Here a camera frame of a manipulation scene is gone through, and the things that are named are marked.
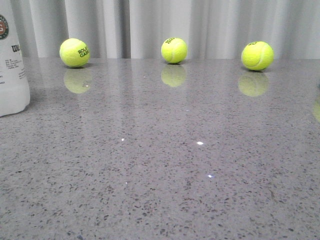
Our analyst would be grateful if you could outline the white Wilson tennis ball can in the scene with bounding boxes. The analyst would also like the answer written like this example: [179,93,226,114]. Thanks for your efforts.
[0,0,30,116]

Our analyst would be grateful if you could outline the yellow tennis ball middle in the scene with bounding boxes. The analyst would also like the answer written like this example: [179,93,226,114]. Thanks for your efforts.
[161,37,188,64]

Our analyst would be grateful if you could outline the yellow Roland Garros tennis ball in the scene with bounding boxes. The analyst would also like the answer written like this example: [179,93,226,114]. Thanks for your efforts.
[59,38,90,68]

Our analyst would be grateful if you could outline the yellow tennis ball right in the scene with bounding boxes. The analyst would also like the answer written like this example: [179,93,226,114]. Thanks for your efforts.
[241,41,274,71]

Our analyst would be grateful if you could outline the white pleated curtain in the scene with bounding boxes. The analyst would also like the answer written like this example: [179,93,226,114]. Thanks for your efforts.
[10,0,320,59]

